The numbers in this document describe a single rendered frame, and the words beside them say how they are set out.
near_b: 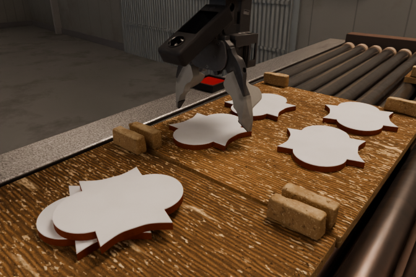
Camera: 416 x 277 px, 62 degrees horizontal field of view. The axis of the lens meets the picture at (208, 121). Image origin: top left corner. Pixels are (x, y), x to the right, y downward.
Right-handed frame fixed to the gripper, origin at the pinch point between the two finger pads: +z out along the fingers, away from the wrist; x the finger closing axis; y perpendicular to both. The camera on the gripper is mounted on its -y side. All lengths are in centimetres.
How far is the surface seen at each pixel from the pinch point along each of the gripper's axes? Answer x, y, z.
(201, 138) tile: -2.1, -3.9, 1.2
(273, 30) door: 144, 269, 16
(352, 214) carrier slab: -25.5, -5.6, 2.2
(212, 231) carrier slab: -15.7, -17.4, 3.0
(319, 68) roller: 7, 59, 1
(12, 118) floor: 277, 67, 93
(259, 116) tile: -3.6, 9.7, 0.7
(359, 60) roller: 2, 78, 0
